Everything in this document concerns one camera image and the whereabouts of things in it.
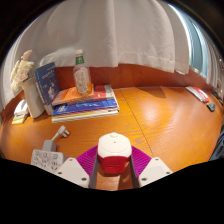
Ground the white power strip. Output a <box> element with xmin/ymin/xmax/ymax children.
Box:
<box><xmin>30</xmin><ymin>148</ymin><xmax>68</xmax><ymax>175</ymax></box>

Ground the window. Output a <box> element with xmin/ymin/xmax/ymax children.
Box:
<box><xmin>173</xmin><ymin>4</ymin><xmax>214</xmax><ymax>78</ymax></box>

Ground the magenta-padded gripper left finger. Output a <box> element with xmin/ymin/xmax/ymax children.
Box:
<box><xmin>56</xmin><ymin>145</ymin><xmax>100</xmax><ymax>190</ymax></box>

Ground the blue upright book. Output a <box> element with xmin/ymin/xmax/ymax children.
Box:
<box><xmin>34</xmin><ymin>61</ymin><xmax>62</xmax><ymax>116</ymax></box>

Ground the yellow book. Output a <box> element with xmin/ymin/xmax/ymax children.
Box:
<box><xmin>11</xmin><ymin>114</ymin><xmax>29</xmax><ymax>125</ymax></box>

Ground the clear bottle green label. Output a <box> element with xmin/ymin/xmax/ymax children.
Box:
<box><xmin>72</xmin><ymin>49</ymin><xmax>93</xmax><ymax>97</ymax></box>

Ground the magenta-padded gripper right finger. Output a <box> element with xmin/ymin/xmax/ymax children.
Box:
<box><xmin>128</xmin><ymin>145</ymin><xmax>173</xmax><ymax>189</ymax></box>

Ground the dark chair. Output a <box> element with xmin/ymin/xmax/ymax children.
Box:
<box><xmin>209</xmin><ymin>128</ymin><xmax>224</xmax><ymax>162</ymax></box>

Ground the white curtain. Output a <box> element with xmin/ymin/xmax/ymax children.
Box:
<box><xmin>0</xmin><ymin>0</ymin><xmax>192</xmax><ymax>111</ymax></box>

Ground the red and white book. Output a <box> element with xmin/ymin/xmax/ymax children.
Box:
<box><xmin>185</xmin><ymin>85</ymin><xmax>210</xmax><ymax>104</ymax></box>

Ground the white vase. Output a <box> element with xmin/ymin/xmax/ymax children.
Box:
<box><xmin>20</xmin><ymin>77</ymin><xmax>46</xmax><ymax>119</ymax></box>

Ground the thin pale magazine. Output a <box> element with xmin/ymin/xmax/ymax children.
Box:
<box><xmin>51</xmin><ymin>108</ymin><xmax>120</xmax><ymax>124</ymax></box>

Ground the grey plug with cord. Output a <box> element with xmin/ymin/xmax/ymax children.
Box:
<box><xmin>41</xmin><ymin>124</ymin><xmax>71</xmax><ymax>153</ymax></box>

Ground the small dark object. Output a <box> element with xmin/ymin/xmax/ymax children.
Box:
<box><xmin>205</xmin><ymin>102</ymin><xmax>217</xmax><ymax>113</ymax></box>

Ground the blue flat book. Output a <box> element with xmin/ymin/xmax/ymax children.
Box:
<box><xmin>51</xmin><ymin>98</ymin><xmax>119</xmax><ymax>118</ymax></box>

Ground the red book in stack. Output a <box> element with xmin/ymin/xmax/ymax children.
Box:
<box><xmin>93</xmin><ymin>84</ymin><xmax>116</xmax><ymax>103</ymax></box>

